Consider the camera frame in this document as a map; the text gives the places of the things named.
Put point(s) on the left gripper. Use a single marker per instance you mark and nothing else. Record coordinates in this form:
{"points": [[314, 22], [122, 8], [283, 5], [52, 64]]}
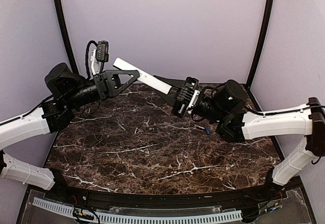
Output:
{"points": [[108, 84]]}

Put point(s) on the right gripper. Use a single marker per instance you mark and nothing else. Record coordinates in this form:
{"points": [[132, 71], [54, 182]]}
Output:
{"points": [[184, 97]]}

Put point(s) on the white remote control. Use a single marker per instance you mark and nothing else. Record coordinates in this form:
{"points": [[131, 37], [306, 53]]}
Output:
{"points": [[144, 77]]}

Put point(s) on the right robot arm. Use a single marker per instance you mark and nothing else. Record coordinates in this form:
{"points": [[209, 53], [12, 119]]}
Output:
{"points": [[225, 105]]}

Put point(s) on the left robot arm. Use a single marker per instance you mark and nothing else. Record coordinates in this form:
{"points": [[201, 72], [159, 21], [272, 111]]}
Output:
{"points": [[69, 92]]}

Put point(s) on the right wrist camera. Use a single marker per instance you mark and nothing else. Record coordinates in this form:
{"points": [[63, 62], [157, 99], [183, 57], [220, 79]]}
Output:
{"points": [[194, 85]]}

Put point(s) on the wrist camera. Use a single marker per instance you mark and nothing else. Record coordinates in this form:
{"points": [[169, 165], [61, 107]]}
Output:
{"points": [[194, 85], [100, 55]]}

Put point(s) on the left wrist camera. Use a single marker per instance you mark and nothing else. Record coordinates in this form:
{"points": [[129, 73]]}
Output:
{"points": [[100, 55]]}

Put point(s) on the black front rail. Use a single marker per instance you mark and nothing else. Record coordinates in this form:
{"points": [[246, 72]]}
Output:
{"points": [[241, 198]]}

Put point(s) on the left black frame post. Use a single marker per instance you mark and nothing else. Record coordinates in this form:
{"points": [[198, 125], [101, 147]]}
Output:
{"points": [[65, 35]]}

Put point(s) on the black frame post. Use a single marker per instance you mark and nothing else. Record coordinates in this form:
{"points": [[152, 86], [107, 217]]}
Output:
{"points": [[65, 35], [260, 43]]}

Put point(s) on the white slotted cable duct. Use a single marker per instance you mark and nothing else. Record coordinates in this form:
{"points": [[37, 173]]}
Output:
{"points": [[138, 215]]}

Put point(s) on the right black frame post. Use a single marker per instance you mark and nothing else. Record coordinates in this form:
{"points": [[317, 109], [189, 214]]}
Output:
{"points": [[260, 43]]}

